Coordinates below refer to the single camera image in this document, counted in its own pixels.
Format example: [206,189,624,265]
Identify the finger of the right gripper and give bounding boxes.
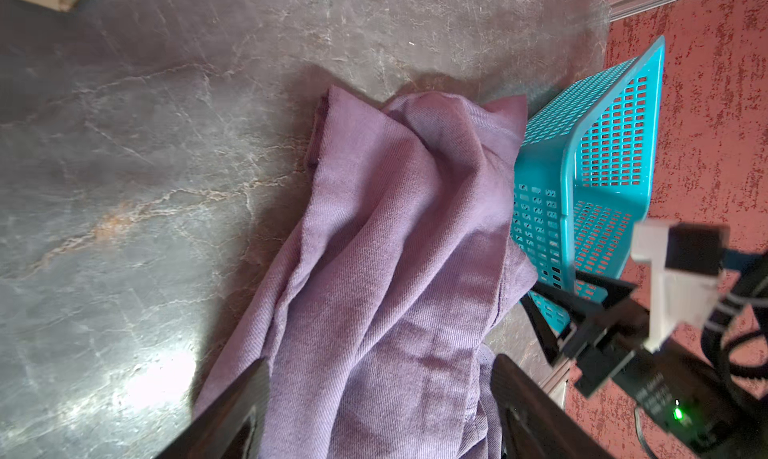
[521,292,561,366]
[533,270,636,323]

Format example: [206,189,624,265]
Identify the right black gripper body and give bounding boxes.
[563,298,650,398]

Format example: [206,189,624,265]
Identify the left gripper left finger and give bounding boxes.
[157,359,270,459]

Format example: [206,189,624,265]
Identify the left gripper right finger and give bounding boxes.
[490,354,611,459]

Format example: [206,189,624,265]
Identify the teal plastic basket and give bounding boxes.
[511,35,667,334]

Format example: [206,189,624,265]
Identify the purple trousers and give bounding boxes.
[195,87,537,458]

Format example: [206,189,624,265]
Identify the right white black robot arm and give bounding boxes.
[522,272,767,458]

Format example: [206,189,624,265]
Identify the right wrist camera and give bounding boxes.
[630,219,730,352]

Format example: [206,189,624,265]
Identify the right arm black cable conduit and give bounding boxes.
[700,248,768,400]

